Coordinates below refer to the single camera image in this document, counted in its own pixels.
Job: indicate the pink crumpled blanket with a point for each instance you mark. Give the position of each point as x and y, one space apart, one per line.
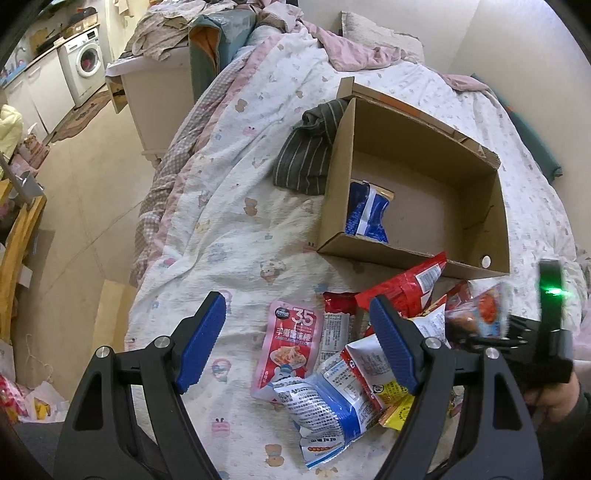
351 50

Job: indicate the teal cloth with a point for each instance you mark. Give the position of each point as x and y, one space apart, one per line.
540 147

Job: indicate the patterned floor rug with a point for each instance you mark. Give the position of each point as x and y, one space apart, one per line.
78 117

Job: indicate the blue and white snack packet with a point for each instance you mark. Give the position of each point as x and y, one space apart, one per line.
323 415

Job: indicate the dark striped cloth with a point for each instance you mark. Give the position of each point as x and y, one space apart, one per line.
304 147

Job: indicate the large red snack packet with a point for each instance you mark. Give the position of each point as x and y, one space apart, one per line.
406 286

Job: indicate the pile of crumpled clothes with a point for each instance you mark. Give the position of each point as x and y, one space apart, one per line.
171 23

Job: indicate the white washing machine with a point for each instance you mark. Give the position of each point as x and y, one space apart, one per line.
85 62

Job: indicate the white storage unit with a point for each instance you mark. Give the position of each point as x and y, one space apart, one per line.
157 101

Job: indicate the flat red snack pouch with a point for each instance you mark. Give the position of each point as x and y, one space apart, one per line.
456 295

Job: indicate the plastic bags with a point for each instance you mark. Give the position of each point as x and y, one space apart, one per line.
37 401

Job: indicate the white and red snack packet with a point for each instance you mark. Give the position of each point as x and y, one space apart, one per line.
364 364

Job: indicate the orange and blue snack packet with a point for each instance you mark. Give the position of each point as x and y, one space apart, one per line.
478 314

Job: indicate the pale yellow cloth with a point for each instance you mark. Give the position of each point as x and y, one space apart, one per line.
9 129

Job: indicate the cardboard box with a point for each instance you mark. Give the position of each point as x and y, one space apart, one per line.
415 198

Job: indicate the beige pillow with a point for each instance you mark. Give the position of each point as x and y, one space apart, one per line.
383 34

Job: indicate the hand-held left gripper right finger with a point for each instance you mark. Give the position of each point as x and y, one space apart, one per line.
392 351

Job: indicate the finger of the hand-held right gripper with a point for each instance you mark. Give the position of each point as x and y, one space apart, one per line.
501 340

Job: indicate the wooden chair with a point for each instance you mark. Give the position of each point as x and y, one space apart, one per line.
18 249

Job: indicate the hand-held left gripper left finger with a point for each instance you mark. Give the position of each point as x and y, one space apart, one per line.
203 342

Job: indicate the pink snack packet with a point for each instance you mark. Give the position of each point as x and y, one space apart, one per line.
291 341

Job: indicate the person's right hand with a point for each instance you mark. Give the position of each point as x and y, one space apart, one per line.
556 400

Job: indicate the pink checkered quilt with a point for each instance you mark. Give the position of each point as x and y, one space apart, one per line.
184 152

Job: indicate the person's right forearm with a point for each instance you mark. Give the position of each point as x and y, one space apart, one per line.
572 443

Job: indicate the red and white snack bar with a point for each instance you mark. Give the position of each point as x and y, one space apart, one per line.
334 332

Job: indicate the white floor cabinet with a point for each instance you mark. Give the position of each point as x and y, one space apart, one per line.
37 87

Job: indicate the small yellow snack packet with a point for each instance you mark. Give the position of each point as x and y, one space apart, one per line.
397 413

